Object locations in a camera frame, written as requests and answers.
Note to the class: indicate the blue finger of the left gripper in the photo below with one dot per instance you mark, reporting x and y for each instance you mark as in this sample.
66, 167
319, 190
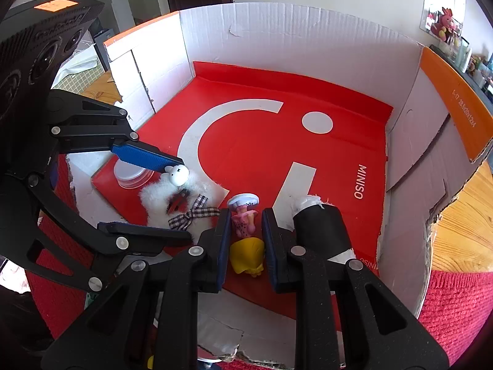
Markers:
144, 155

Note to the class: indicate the red knitted table cloth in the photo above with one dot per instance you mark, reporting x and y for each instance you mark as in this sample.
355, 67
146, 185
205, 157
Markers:
459, 296

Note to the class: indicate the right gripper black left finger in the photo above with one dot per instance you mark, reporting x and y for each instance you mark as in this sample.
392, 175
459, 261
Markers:
200, 268

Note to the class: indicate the pink plush rabbit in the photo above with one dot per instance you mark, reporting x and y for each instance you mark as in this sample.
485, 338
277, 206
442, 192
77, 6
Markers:
445, 28

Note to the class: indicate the orange cardboard box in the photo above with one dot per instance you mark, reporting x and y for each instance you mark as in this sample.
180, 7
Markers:
283, 100

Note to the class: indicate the white fluffy plush toy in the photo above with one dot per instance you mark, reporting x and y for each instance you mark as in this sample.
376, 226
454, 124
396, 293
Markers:
181, 201

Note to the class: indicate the black white fuzzy roll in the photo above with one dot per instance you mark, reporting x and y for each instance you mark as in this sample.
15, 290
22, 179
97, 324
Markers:
320, 228

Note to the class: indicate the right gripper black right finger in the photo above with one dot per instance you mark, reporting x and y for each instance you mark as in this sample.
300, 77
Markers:
295, 269

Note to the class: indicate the pink yellow doll figurine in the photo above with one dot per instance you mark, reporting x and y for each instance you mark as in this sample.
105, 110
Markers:
247, 253

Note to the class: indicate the round white pink compact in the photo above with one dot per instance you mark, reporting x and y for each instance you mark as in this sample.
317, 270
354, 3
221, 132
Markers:
129, 176

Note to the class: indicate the blue covered side table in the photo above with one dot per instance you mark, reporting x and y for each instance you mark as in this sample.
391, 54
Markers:
481, 85

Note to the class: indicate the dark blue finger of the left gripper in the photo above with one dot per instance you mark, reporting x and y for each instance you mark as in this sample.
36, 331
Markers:
143, 240

